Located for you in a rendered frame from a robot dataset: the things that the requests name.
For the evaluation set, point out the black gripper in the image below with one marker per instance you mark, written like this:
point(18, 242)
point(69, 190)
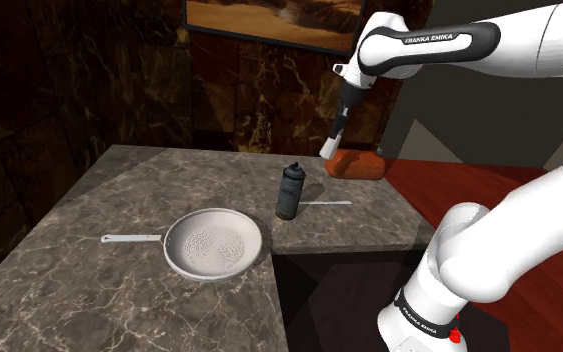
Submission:
point(350, 99)

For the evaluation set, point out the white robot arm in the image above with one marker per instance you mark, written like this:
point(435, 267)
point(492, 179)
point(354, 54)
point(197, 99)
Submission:
point(505, 229)

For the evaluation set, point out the brown bread loaf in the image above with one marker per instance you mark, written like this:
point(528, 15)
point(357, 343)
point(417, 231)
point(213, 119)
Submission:
point(356, 164)

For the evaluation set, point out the silver knife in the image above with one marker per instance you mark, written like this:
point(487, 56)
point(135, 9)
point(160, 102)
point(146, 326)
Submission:
point(327, 202)

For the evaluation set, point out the black bottle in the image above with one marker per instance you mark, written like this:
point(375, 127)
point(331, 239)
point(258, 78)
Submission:
point(290, 192)

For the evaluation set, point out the white perforated strainer pan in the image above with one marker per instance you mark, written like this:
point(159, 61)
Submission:
point(212, 244)

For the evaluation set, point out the dark robot stand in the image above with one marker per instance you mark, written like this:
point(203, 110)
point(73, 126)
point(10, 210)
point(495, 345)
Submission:
point(486, 332)

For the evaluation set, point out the framed desert wall picture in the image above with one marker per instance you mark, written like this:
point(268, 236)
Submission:
point(271, 19)

